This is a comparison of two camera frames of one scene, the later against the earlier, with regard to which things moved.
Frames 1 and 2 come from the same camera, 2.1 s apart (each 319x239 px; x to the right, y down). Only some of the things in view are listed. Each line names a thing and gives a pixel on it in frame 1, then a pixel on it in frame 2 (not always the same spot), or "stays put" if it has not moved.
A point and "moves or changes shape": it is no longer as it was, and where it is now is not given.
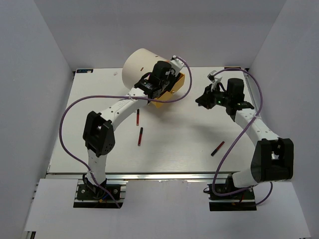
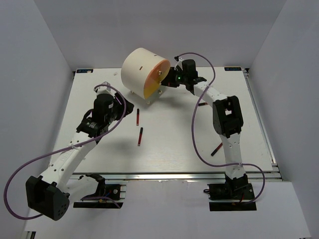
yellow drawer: x=167 y=96 moves or changes shape
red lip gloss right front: x=215 y=151 stays put
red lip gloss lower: x=140 y=136 stays put
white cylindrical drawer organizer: x=137 y=61 stays put
